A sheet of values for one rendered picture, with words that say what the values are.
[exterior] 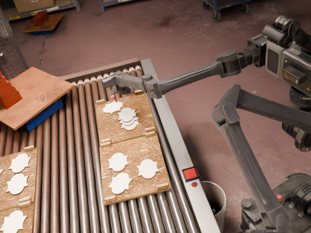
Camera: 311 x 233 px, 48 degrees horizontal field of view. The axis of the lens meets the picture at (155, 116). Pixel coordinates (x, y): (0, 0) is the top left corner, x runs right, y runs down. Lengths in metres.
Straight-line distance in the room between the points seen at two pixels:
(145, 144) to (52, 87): 0.85
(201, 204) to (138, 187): 0.33
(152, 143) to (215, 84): 2.02
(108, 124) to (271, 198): 1.30
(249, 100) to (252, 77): 2.78
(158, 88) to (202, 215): 0.63
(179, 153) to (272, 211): 0.90
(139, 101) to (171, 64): 2.06
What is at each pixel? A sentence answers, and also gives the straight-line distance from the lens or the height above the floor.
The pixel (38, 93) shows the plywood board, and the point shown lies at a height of 1.04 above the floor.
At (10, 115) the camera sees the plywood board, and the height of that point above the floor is 1.04.
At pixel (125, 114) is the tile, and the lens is 2.22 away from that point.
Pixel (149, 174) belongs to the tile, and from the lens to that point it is 1.87.
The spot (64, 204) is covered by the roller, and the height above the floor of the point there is 0.92.
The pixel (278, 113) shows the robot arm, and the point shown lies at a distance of 1.28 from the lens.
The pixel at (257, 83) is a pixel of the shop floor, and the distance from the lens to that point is 3.93.
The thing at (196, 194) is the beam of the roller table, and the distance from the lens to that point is 1.80.
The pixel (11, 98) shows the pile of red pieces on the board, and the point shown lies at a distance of 2.51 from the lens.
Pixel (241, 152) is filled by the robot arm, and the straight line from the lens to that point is 1.18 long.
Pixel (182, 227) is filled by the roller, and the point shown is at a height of 0.92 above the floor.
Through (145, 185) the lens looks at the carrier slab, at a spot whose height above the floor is 0.94.
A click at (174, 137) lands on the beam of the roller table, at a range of 2.07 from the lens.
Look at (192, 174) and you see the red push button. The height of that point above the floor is 0.93.
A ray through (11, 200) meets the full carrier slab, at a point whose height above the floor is 0.94.
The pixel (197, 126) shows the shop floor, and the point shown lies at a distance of 3.44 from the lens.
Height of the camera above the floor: 2.38
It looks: 41 degrees down
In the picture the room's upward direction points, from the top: 12 degrees counter-clockwise
